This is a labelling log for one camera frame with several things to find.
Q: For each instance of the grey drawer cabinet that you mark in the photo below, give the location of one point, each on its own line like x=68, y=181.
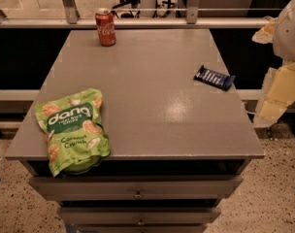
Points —
x=159, y=120

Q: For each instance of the grey drawer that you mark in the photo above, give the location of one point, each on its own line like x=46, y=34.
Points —
x=136, y=188
x=139, y=216

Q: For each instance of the black office chair base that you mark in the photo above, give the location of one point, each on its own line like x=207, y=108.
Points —
x=134, y=5

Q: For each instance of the metal glass railing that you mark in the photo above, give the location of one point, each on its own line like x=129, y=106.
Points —
x=79, y=14

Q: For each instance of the red coke can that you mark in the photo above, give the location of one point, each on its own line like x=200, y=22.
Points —
x=105, y=27

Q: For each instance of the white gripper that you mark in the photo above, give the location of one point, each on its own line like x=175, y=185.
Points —
x=289, y=33

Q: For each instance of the top grey drawer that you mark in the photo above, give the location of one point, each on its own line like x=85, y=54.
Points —
x=136, y=188

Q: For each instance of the blue rxbar blueberry bar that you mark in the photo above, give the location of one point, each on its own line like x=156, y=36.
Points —
x=213, y=78

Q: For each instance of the green dang chips bag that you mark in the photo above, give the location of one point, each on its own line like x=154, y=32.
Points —
x=75, y=136

